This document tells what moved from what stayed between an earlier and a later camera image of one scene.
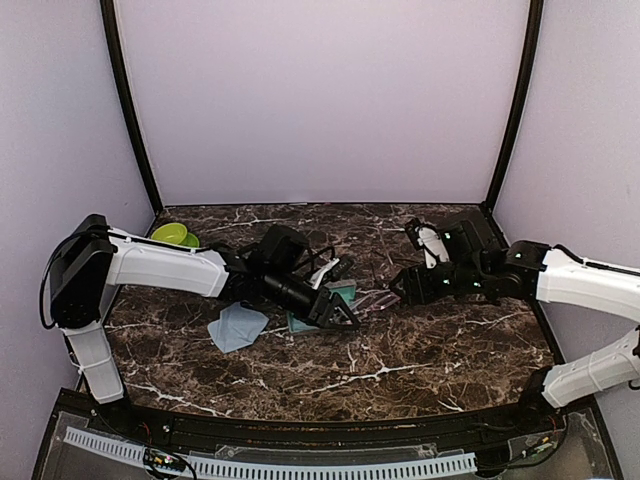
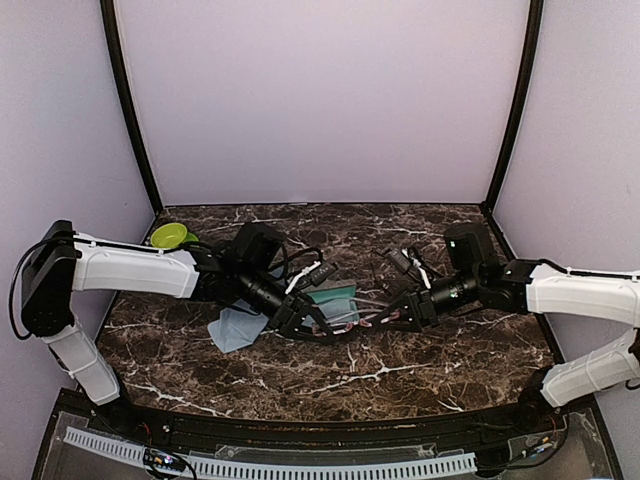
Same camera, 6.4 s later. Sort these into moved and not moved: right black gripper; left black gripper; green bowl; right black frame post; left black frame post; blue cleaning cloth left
Moved: right black gripper; left black gripper
Not moved: blue cleaning cloth left; green bowl; left black frame post; right black frame post
